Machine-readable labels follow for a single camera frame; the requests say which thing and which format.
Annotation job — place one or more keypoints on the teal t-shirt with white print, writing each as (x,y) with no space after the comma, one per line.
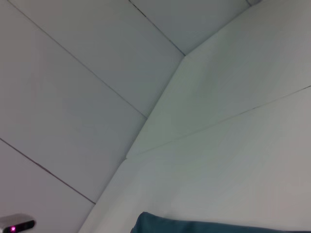
(194,225)

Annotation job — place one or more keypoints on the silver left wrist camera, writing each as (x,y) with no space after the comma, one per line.
(17,223)

